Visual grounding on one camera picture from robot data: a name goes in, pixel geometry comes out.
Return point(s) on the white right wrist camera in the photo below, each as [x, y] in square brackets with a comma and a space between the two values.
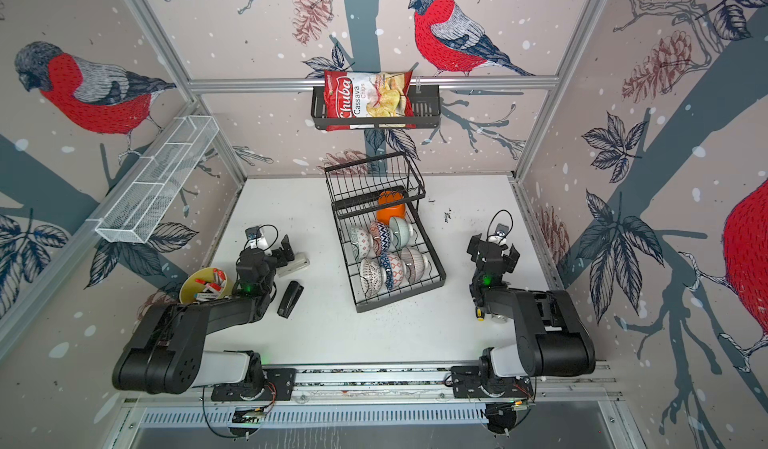
[499, 235]

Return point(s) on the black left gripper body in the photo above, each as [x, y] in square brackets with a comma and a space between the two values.
[271, 264]

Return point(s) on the black stapler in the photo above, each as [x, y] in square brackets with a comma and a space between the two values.
[290, 298]

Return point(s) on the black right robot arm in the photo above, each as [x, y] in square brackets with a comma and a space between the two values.
[550, 338]

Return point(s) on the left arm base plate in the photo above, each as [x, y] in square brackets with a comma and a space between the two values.
[274, 384]

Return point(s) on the pink patterned glass bowl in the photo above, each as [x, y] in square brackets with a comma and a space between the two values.
[417, 264]

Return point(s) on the yellow cup with markers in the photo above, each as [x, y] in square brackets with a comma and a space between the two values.
[206, 285]

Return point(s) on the blue patterned bowl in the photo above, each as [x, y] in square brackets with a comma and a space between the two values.
[394, 269]

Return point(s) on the black wall basket shelf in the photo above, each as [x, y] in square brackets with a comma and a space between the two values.
[420, 108]

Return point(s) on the white wire mesh shelf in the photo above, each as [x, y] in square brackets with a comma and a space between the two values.
[141, 207]

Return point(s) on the red cassava chips bag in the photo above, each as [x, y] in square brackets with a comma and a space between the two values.
[356, 95]

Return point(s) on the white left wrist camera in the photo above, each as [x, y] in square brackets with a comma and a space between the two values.
[257, 236]

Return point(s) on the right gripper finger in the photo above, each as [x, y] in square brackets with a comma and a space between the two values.
[512, 256]
[474, 247]

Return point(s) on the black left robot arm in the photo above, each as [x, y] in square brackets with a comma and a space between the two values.
[166, 353]

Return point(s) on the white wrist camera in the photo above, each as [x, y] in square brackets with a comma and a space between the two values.
[499, 235]
[257, 236]

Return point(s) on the white line patterned bowl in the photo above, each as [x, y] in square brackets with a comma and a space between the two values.
[372, 276]

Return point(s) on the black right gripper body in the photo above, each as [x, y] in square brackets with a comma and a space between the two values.
[503, 264]

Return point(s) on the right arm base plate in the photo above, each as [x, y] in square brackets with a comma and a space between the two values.
[472, 382]

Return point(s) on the black wire dish rack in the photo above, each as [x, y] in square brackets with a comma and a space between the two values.
[354, 188]

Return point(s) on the light green ceramic bowl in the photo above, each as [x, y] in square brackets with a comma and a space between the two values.
[403, 233]

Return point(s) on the orange plastic bowl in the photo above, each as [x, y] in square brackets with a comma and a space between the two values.
[391, 204]

